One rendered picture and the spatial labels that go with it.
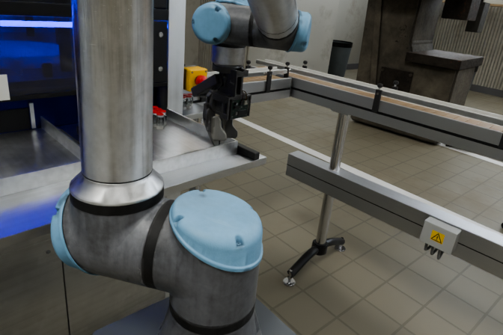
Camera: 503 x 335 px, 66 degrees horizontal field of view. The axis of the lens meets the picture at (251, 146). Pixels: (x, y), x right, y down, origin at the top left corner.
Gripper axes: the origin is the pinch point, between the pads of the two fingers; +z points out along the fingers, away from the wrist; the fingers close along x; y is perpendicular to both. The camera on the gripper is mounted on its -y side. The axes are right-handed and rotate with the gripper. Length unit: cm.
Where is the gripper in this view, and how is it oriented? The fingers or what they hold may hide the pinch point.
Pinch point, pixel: (216, 142)
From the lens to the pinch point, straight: 98.2
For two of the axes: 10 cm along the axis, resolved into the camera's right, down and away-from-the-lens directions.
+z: -1.0, 9.3, 3.6
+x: 7.1, -1.9, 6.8
